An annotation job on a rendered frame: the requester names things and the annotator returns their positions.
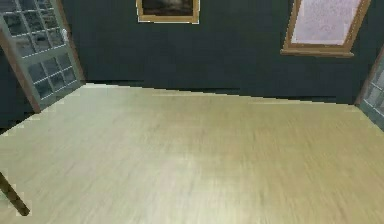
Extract wooden framed window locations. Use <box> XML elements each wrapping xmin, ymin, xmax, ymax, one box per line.
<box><xmin>279</xmin><ymin>0</ymin><xmax>372</xmax><ymax>59</ymax></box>

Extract grey glazed room door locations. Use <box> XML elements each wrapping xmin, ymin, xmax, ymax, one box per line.
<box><xmin>354</xmin><ymin>44</ymin><xmax>384</xmax><ymax>132</ymax></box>
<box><xmin>0</xmin><ymin>0</ymin><xmax>85</xmax><ymax>114</ymax></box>

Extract brown wooden furniture leg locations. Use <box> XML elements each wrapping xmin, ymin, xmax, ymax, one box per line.
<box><xmin>0</xmin><ymin>171</ymin><xmax>32</xmax><ymax>217</ymax></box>

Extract dark picture in wooden frame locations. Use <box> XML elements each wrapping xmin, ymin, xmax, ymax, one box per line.
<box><xmin>135</xmin><ymin>0</ymin><xmax>201</xmax><ymax>25</ymax></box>

